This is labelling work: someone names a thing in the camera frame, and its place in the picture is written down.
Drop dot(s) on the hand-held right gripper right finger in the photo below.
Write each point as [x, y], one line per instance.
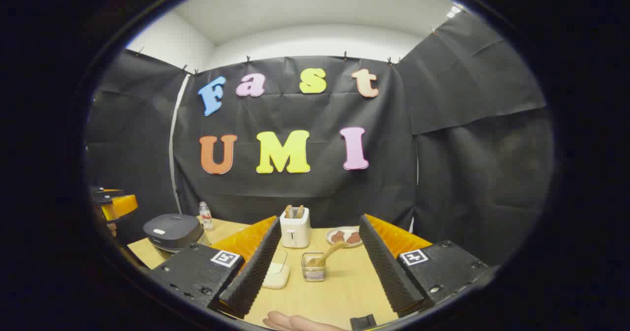
[389, 272]

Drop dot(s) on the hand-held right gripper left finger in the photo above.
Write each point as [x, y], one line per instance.
[256, 272]

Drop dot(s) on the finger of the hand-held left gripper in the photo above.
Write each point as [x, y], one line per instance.
[120, 207]

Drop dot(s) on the clear rice container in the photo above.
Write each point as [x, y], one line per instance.
[279, 258]

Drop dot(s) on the dark grey rice cooker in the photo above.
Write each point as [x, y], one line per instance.
[172, 232]

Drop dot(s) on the wooden spoon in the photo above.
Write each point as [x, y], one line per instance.
[334, 248]

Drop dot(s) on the red meat slice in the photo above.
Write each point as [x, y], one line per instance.
[337, 236]
[354, 238]

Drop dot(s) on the white toaster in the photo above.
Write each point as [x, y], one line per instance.
[295, 232]

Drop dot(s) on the white plate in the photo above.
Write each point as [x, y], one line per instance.
[344, 229]

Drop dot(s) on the brown toast slice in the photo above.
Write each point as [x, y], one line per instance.
[288, 211]
[300, 212]

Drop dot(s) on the small plastic bottle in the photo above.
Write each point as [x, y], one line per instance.
[205, 216]

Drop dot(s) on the black backdrop cloth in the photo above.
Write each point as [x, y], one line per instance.
[295, 193]

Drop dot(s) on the small ceiling light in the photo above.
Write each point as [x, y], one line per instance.
[453, 12]

